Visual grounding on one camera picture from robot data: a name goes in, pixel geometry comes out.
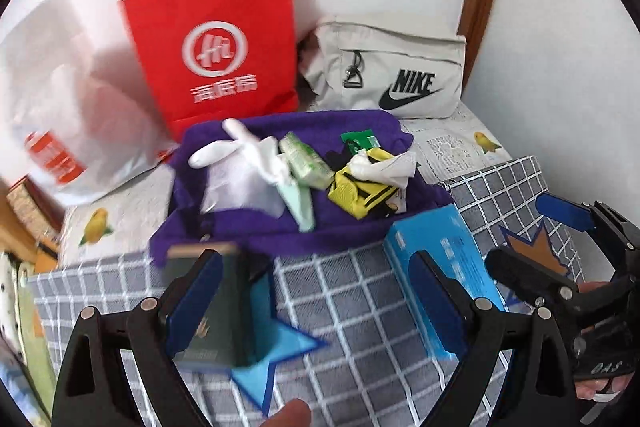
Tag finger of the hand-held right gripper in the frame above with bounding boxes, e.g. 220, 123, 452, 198
535, 193, 596, 233
485, 248, 576, 305

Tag grey waist bag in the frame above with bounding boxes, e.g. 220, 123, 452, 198
300, 21, 467, 120

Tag white plastic shopping bag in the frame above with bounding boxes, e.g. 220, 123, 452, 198
0, 0, 177, 208

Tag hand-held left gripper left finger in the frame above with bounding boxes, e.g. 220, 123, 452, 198
52, 249, 223, 427

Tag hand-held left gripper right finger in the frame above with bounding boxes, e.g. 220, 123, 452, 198
409, 251, 576, 427

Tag white dotted pillow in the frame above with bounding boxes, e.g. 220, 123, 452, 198
0, 252, 31, 358

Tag green packet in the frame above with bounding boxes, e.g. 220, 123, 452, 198
340, 129, 382, 156

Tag white mesh drawstring pouch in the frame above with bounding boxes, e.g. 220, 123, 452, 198
200, 156, 287, 219

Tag person's left hand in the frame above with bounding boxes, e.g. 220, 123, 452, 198
262, 399, 312, 427

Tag dark tea tin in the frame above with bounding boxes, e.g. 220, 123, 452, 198
167, 243, 274, 368

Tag newsprint pattern bed sheet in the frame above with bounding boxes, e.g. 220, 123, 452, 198
60, 99, 516, 266

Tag green patterned tissue pack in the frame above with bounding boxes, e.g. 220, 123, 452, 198
279, 132, 335, 191

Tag yellow mesh pouch black straps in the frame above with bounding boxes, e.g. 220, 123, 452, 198
322, 148, 407, 219

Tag light green cloth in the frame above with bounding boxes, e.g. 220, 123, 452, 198
15, 261, 57, 408

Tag orange star patch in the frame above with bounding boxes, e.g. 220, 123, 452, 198
500, 219, 577, 280

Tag blue tissue box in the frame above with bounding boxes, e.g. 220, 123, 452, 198
382, 204, 509, 360

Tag person's right hand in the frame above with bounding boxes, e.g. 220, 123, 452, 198
575, 377, 630, 403

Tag red paper bag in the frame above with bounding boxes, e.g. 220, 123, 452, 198
117, 0, 301, 142

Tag blue star sticker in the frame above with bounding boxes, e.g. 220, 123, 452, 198
229, 257, 328, 415

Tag purple towel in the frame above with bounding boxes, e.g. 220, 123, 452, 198
150, 109, 453, 270

